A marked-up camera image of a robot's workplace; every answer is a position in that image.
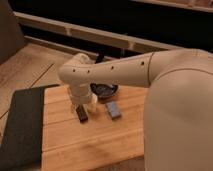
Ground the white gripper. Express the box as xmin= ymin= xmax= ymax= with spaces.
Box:
xmin=68 ymin=84 xmax=98 ymax=113

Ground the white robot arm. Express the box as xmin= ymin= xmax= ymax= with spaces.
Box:
xmin=59 ymin=48 xmax=213 ymax=171

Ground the small black box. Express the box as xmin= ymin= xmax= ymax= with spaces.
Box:
xmin=76 ymin=105 xmax=88 ymax=122

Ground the dark round bowl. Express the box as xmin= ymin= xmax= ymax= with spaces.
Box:
xmin=90 ymin=84 xmax=118 ymax=98

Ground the blue grey sponge block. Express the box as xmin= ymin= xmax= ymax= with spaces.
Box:
xmin=106 ymin=101 xmax=121 ymax=119

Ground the black table clamp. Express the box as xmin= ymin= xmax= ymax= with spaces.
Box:
xmin=95 ymin=52 xmax=105 ymax=64

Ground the dark grey mat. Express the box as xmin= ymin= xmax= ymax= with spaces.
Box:
xmin=0 ymin=84 xmax=56 ymax=171

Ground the wooden rail shelf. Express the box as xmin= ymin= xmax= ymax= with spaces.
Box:
xmin=15 ymin=12 xmax=179 ymax=53

